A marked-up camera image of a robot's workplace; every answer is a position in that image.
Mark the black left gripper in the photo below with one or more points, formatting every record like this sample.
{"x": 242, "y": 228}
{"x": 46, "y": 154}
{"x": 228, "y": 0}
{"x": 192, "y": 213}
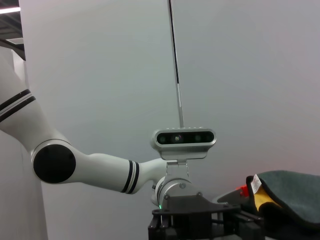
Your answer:
{"x": 195, "y": 207}

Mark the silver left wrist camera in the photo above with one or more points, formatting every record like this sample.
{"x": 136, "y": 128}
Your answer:
{"x": 185, "y": 138}

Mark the yellow grey towel black trim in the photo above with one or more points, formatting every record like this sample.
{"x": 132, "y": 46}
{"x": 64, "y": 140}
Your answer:
{"x": 295, "y": 195}

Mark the small red object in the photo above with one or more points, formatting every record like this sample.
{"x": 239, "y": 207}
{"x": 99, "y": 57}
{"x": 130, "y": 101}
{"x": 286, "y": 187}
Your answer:
{"x": 243, "y": 191}

